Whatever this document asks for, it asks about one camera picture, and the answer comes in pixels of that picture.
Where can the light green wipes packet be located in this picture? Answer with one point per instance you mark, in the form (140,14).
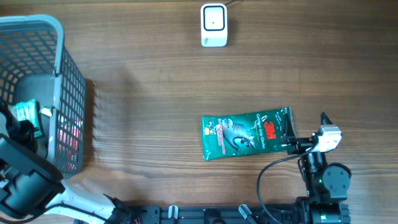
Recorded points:
(28,111)

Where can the red white flat package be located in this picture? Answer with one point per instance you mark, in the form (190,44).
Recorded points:
(69,152)

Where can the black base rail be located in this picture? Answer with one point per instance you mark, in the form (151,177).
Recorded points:
(277,213)

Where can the grey plastic mesh basket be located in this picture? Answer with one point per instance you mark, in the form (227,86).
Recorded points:
(36,65)

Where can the white barcode scanner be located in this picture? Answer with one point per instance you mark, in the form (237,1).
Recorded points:
(214,25)

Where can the green 3M gloves package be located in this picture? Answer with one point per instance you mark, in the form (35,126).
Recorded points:
(246,134)

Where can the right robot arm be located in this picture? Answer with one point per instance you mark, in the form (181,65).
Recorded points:
(326,184)

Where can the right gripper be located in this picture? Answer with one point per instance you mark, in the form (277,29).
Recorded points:
(299,144)

